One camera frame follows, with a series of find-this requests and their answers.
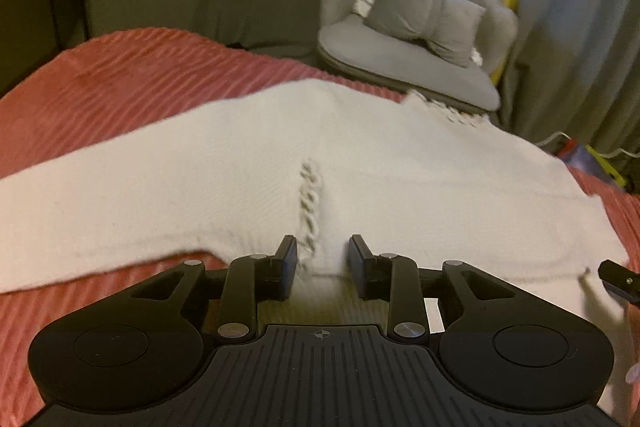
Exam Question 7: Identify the colourful bag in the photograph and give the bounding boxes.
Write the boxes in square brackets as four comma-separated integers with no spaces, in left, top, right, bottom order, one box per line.
[557,142,635,194]

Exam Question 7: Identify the grey shell-shaped chair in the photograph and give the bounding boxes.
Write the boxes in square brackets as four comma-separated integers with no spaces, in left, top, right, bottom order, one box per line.
[316,0,519,112]

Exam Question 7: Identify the white knit sweater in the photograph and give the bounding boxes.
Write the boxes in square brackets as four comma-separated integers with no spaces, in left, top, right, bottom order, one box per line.
[0,78,632,413]

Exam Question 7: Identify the pink ribbed blanket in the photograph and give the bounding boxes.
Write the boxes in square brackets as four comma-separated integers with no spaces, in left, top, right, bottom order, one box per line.
[0,27,640,427]

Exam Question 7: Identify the blue-grey curtain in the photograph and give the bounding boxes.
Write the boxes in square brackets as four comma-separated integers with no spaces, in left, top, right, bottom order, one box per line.
[500,0,640,195]

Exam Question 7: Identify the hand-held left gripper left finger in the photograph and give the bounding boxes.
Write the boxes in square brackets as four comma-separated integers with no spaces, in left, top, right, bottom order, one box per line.
[129,234,299,342]

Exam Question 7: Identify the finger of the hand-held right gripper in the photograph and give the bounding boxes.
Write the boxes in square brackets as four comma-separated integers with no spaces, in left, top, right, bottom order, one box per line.
[598,259,640,303]

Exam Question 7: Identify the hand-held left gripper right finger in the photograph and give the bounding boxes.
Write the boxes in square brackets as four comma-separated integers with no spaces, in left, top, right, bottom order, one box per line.
[348,234,506,339]

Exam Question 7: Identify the grey bow-shaped pillow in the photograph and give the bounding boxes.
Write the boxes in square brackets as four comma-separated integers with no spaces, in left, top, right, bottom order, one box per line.
[362,0,487,68]

